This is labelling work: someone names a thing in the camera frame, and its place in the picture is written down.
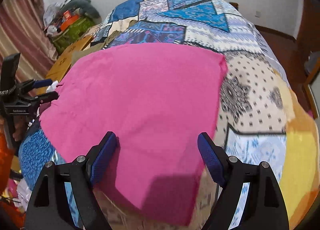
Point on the striped pink curtain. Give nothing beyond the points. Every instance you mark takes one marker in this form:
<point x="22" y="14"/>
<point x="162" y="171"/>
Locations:
<point x="22" y="31"/>

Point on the grey plush toy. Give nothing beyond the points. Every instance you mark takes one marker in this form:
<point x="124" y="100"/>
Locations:
<point x="84" y="6"/>

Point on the orange box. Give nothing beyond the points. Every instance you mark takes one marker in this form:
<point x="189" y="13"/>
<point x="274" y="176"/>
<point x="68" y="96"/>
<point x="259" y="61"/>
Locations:
<point x="68" y="19"/>

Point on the pink pants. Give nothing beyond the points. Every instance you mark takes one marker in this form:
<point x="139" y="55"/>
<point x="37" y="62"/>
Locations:
<point x="156" y="98"/>

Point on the olive green pants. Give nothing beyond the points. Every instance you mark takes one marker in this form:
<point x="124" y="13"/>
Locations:
<point x="77" y="55"/>

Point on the green patterned storage bag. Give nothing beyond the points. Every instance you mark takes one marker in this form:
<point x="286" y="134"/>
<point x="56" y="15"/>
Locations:
<point x="72" y="33"/>

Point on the crumpled white paper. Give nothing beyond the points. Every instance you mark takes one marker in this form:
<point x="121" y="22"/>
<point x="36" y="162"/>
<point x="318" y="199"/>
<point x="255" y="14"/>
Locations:
<point x="52" y="87"/>

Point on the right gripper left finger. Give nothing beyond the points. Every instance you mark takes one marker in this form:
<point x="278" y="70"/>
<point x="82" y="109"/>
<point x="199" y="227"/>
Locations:
<point x="48" y="206"/>

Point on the yellow orange plush blanket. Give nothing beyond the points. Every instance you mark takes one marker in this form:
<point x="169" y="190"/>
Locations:
<point x="299" y="182"/>

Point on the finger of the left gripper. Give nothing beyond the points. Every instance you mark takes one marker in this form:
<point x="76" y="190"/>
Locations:
<point x="44" y="98"/>
<point x="34" y="84"/>

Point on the wooden bedside board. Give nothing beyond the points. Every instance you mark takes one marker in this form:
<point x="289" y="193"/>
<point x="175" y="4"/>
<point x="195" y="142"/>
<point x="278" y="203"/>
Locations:
<point x="63" y="63"/>

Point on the wooden bed post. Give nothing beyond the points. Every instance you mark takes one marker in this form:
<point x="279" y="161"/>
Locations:
<point x="235" y="5"/>

